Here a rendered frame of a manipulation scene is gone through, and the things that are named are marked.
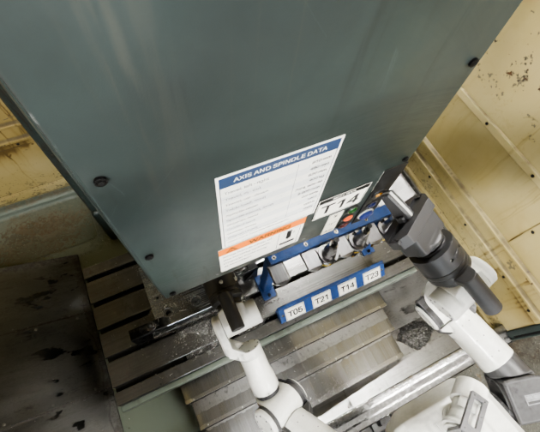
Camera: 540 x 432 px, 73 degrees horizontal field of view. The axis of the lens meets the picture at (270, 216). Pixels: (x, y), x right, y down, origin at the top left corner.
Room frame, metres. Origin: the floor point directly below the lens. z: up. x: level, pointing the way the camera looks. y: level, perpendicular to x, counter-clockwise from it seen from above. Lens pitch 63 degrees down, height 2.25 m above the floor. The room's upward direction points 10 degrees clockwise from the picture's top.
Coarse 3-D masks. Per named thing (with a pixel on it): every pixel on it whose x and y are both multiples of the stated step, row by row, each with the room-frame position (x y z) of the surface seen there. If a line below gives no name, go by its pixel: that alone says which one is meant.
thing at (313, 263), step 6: (306, 252) 0.42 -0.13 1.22; (312, 252) 0.42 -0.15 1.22; (306, 258) 0.40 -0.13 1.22; (312, 258) 0.40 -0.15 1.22; (318, 258) 0.41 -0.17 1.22; (306, 264) 0.38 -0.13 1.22; (312, 264) 0.38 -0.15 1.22; (318, 264) 0.39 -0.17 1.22; (312, 270) 0.37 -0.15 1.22; (318, 270) 0.37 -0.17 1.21
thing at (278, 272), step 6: (276, 264) 0.36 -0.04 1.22; (282, 264) 0.37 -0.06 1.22; (270, 270) 0.34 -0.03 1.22; (276, 270) 0.35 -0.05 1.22; (282, 270) 0.35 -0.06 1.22; (276, 276) 0.33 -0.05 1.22; (282, 276) 0.33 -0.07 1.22; (288, 276) 0.33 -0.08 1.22; (276, 282) 0.31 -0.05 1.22; (282, 282) 0.31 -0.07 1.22; (288, 282) 0.32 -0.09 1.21
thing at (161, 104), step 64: (0, 0) 0.15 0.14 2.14; (64, 0) 0.16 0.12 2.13; (128, 0) 0.18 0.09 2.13; (192, 0) 0.20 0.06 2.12; (256, 0) 0.22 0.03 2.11; (320, 0) 0.24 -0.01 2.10; (384, 0) 0.28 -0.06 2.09; (448, 0) 0.32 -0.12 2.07; (512, 0) 0.36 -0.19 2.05; (0, 64) 0.14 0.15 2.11; (64, 64) 0.15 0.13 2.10; (128, 64) 0.17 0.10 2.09; (192, 64) 0.19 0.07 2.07; (256, 64) 0.22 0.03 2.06; (320, 64) 0.25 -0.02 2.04; (384, 64) 0.29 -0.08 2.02; (448, 64) 0.35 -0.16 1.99; (64, 128) 0.14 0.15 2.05; (128, 128) 0.16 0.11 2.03; (192, 128) 0.19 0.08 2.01; (256, 128) 0.22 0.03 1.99; (320, 128) 0.26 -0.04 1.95; (384, 128) 0.32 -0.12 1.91; (128, 192) 0.15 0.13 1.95; (192, 192) 0.18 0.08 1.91; (192, 256) 0.17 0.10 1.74
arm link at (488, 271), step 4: (472, 256) 0.31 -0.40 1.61; (472, 260) 0.30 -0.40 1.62; (476, 260) 0.30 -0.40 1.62; (480, 260) 0.30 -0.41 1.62; (472, 264) 0.29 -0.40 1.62; (476, 264) 0.29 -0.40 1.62; (480, 264) 0.29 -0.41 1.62; (484, 264) 0.29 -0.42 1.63; (488, 264) 0.29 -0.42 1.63; (480, 268) 0.28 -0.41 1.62; (484, 268) 0.28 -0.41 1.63; (488, 268) 0.28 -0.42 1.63; (492, 268) 0.28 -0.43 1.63; (484, 272) 0.28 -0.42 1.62; (488, 272) 0.28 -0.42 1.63; (492, 272) 0.28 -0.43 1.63; (488, 276) 0.27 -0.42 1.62; (492, 276) 0.27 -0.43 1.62; (496, 276) 0.27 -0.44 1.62; (492, 280) 0.26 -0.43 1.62; (492, 284) 0.26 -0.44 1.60
